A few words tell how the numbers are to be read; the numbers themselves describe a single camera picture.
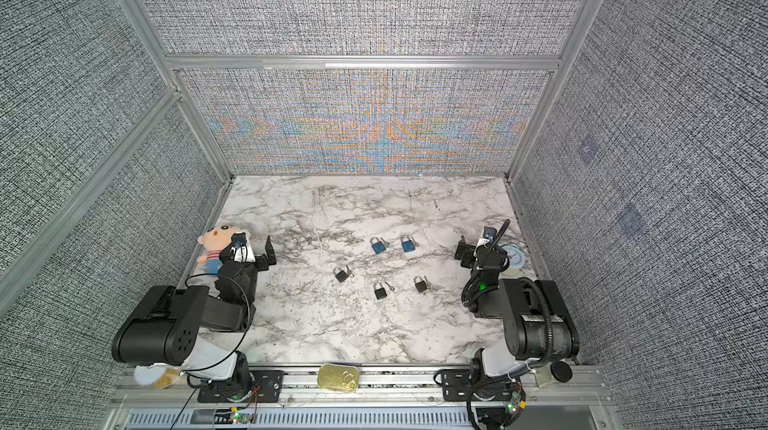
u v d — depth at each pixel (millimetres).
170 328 452
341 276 923
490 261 792
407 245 1001
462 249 856
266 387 732
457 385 733
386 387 747
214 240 919
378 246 993
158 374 717
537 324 454
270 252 832
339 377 716
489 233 781
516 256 921
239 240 746
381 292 896
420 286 902
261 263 811
